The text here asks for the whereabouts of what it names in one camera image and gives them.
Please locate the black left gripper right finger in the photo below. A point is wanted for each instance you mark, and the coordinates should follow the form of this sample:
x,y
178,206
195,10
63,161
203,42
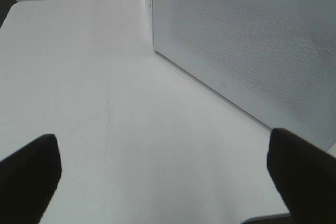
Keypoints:
x,y
304,176

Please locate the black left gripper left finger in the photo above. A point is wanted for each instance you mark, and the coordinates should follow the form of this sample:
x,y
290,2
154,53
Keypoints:
x,y
29,179

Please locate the white microwave door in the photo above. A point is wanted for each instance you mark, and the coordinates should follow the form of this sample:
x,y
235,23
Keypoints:
x,y
273,58

